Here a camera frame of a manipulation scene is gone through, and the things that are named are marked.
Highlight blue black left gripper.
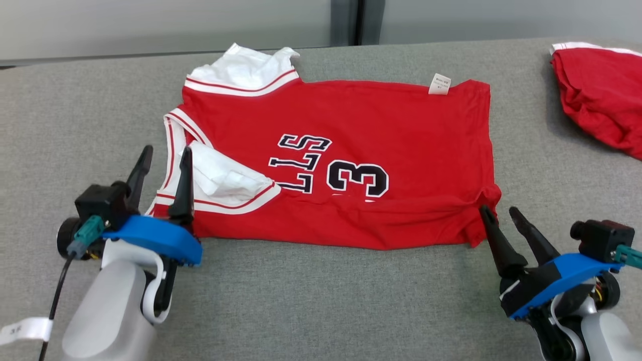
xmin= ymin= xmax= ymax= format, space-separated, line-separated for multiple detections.
xmin=100 ymin=145 xmax=203 ymax=266

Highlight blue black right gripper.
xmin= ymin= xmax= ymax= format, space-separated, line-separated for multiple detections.
xmin=479 ymin=205 xmax=625 ymax=320

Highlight red white-trimmed shorts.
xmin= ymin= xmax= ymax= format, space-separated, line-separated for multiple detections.
xmin=549 ymin=42 xmax=642 ymax=161

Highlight red white basketball jersey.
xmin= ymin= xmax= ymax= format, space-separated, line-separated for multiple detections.
xmin=145 ymin=43 xmax=502 ymax=250

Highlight grey fabric covered platform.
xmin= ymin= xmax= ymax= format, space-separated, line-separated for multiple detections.
xmin=0 ymin=38 xmax=642 ymax=361

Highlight left camera cable teal plug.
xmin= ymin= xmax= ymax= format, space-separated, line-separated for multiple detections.
xmin=38 ymin=215 xmax=106 ymax=361

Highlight camera cable teal plug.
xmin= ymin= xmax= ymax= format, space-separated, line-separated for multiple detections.
xmin=38 ymin=215 xmax=106 ymax=361
xmin=612 ymin=244 xmax=642 ymax=270

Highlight right camera cable teal plug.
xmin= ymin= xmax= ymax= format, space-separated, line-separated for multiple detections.
xmin=612 ymin=244 xmax=642 ymax=270

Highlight white cable label tag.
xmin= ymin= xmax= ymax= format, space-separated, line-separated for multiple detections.
xmin=0 ymin=317 xmax=53 ymax=346

